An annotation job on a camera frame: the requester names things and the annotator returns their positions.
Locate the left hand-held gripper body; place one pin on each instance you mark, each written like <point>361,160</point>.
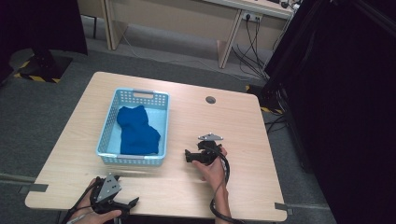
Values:
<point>107,188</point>

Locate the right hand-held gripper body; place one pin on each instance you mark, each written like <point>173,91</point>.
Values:
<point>207,154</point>

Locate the blue cloth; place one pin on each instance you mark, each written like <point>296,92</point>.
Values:
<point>137,133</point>

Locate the light blue plastic basket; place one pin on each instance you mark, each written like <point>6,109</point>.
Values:
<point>155,102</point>

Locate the person's right hand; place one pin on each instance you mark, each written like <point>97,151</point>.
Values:
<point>213,172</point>

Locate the person's left hand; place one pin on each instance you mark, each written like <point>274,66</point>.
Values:
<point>83,207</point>

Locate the beige wooden desk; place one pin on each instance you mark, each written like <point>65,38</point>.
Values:
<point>186,21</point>

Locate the black stand base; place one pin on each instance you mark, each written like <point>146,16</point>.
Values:
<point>46,67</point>

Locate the large black curtain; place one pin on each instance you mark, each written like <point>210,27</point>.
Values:
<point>342,109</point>

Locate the white power socket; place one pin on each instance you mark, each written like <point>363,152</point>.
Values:
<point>251,16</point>

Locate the small black curtain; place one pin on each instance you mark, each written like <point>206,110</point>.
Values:
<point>37,25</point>

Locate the grey metal table bracket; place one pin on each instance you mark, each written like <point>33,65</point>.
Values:
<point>284,207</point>
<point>32,188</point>

